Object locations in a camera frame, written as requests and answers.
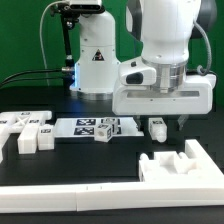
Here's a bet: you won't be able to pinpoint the white tagged cube nut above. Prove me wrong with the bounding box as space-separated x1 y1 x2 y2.
94 123 113 142
101 117 119 134

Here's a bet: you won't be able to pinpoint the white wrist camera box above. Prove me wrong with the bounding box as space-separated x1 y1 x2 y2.
119 57 157 85

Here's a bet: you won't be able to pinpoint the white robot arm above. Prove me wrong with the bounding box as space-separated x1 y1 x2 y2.
73 0 216 116

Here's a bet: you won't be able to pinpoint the white L-shaped fence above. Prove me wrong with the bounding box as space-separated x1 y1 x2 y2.
0 139 224 213

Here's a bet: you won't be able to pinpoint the white chair seat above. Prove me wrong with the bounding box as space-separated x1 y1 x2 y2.
139 151 211 182

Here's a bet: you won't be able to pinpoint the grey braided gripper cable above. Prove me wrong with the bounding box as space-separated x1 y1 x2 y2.
193 19 214 78

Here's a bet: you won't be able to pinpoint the black base cables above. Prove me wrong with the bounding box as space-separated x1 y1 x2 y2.
0 66 76 89

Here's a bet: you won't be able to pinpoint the black camera on stand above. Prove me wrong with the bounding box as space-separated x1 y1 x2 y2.
50 0 105 88

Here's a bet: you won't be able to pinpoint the white marker base plate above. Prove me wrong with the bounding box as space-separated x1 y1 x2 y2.
54 117 143 138

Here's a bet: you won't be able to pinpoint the grey camera cable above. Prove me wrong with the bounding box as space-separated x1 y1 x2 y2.
38 0 69 87

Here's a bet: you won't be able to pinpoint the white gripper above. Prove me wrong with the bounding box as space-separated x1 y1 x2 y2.
112 74 216 131

